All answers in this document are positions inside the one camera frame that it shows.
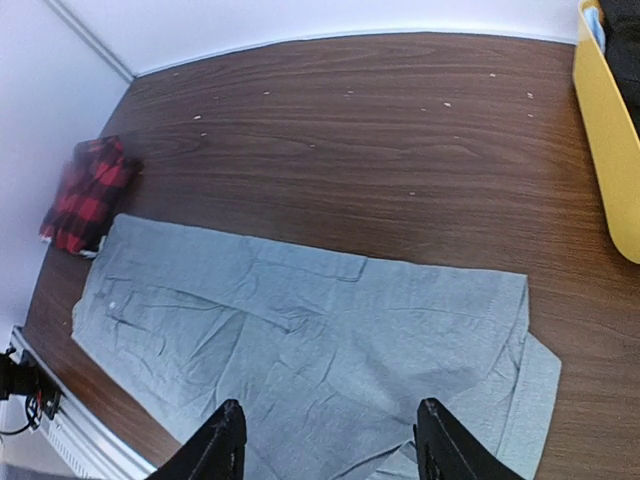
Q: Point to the left aluminium frame post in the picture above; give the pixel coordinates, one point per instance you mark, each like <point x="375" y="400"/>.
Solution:
<point x="90" y="39"/>

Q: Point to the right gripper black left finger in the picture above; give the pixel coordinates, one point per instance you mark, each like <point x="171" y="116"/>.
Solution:
<point x="215" y="451"/>

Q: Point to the grey long sleeve shirt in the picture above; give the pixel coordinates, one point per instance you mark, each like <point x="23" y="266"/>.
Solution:
<point x="328" y="353"/>

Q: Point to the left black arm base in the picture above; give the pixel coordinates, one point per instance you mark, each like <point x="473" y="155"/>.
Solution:
<point x="27" y="379"/>

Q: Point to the black clothes in basket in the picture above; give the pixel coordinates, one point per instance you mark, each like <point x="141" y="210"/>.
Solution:
<point x="621" y="25"/>

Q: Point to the red black plaid shirt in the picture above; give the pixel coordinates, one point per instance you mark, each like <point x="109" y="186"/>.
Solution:
<point x="92" y="186"/>

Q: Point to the yellow plastic basket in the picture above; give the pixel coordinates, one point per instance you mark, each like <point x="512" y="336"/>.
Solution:
<point x="611" y="135"/>

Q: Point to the front aluminium rail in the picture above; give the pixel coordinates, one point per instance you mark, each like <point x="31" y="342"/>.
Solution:
<point x="87" y="445"/>

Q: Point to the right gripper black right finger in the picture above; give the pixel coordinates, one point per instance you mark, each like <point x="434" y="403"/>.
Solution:
<point x="447" y="450"/>

